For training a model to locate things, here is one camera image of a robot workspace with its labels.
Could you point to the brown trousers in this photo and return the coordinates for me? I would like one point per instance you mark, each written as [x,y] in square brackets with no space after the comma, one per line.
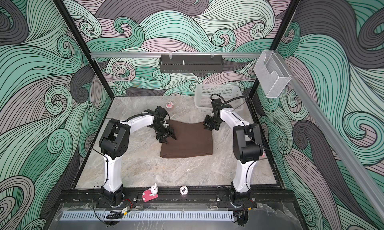
[192,140]

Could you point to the white plastic laundry basket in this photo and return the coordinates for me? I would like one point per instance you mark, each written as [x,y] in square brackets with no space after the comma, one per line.
[203,94]

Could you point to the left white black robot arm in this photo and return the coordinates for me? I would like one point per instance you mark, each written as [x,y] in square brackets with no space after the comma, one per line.
[114,143]

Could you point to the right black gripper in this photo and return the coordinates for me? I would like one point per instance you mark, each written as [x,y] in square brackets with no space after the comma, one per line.
[207,125]

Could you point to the clear acrylic wall box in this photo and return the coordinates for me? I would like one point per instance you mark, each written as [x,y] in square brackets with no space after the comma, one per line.
[272,72]

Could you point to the aluminium wall rail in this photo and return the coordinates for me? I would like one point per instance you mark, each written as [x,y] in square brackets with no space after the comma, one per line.
[137,54]

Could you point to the white slotted cable duct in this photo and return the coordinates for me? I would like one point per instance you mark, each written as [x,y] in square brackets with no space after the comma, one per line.
[151,216]

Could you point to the small pink white cupcake toy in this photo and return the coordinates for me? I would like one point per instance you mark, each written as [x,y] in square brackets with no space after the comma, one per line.
[170,105]

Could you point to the black perforated wall tray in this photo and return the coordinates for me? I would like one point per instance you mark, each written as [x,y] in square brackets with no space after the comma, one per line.
[195,64]

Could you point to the black front mounting rail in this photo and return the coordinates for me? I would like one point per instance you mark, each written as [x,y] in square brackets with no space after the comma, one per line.
[221,197]

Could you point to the pink card with bunny figure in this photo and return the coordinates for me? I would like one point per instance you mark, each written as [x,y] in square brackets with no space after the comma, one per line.
[151,193]

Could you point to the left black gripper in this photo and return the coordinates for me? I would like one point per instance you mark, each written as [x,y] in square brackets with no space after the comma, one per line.
[169,133]

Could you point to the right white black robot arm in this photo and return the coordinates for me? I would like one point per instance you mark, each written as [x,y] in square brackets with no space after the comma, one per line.
[248,145]

